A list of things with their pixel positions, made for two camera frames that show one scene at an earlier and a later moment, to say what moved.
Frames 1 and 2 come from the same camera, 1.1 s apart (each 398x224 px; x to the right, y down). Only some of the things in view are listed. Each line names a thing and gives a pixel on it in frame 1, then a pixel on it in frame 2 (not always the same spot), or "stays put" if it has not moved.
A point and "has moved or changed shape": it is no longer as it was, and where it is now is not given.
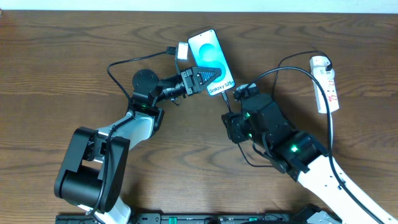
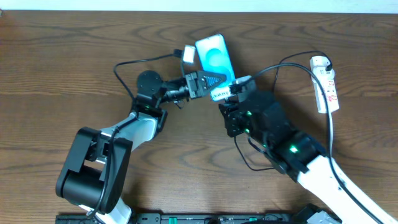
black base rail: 187,218 stays put
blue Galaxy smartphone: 208,53 has moved or changed shape
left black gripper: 189,81 → 193,86
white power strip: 318,68 stays put
